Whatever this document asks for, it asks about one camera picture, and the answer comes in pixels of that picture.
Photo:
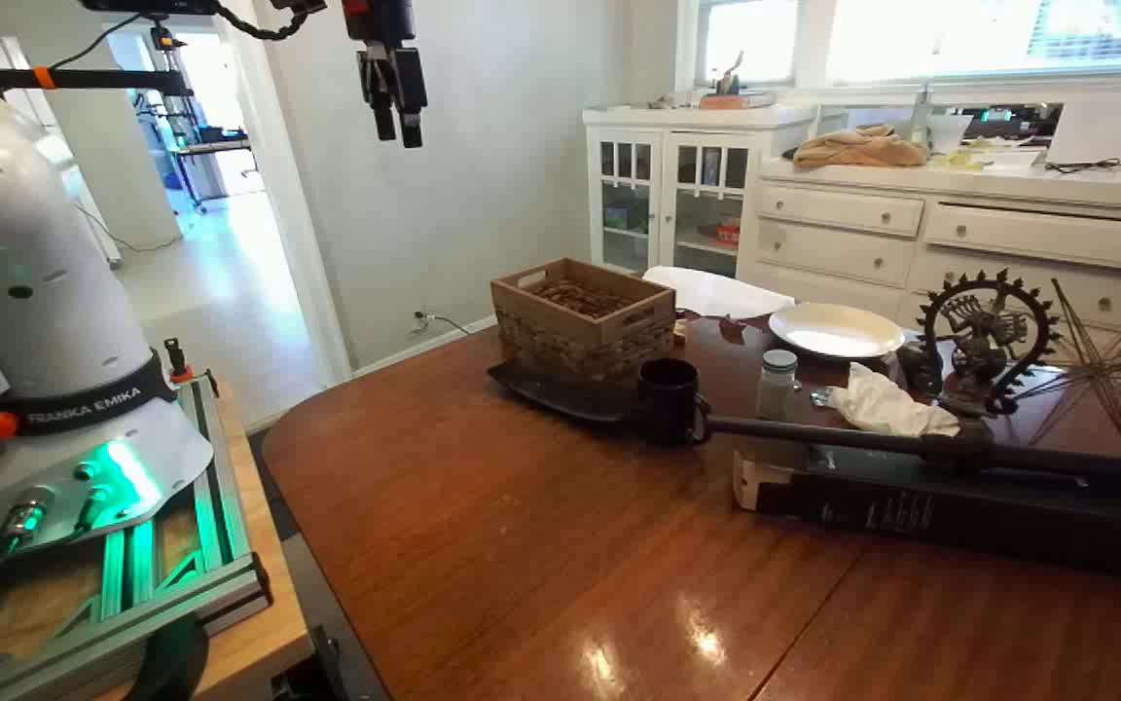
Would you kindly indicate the dark tray under crate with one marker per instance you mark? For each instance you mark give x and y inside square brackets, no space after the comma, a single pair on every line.
[578,404]

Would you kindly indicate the white drawer dresser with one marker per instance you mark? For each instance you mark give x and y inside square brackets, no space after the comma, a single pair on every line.
[889,234]

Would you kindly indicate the bread loaf on dresser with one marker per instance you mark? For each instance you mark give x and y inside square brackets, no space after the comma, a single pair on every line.
[858,153]

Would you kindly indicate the dark metal gear sculpture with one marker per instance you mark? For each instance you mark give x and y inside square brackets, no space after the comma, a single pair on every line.
[987,327]

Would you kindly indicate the wire starburst ornament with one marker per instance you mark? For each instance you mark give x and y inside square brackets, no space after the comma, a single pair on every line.
[1080,407]

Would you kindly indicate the silver bottle cap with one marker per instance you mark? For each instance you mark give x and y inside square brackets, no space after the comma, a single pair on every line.
[782,361]

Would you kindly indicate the black cup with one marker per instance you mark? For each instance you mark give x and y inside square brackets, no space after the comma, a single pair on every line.
[671,404]

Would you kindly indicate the white round plate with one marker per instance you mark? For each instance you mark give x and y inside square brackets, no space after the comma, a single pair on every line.
[837,334]

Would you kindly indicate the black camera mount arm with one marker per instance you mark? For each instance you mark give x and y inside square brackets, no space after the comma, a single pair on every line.
[169,85]

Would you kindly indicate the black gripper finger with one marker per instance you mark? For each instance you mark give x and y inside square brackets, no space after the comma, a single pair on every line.
[379,90]
[412,96]

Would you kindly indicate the wooden crate box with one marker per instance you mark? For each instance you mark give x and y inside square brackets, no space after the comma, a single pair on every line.
[583,324]

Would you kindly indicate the black tripod bag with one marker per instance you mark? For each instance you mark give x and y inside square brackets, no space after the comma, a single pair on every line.
[876,494]

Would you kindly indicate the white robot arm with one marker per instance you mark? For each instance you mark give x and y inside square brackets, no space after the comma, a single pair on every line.
[93,434]

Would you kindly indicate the green aluminium robot base frame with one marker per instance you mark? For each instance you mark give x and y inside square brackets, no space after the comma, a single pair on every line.
[94,562]

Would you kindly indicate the clear glass bottle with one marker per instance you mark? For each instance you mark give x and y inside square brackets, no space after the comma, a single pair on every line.
[777,390]

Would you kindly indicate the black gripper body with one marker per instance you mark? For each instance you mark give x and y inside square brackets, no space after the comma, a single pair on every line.
[379,21]

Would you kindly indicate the white paper sheet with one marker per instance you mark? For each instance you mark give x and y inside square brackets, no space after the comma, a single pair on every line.
[712,292]

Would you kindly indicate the white glass-door cabinet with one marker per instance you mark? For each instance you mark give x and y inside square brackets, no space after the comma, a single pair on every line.
[677,183]

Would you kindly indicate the crumpled white napkin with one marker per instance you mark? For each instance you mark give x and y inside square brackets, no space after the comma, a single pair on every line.
[873,404]

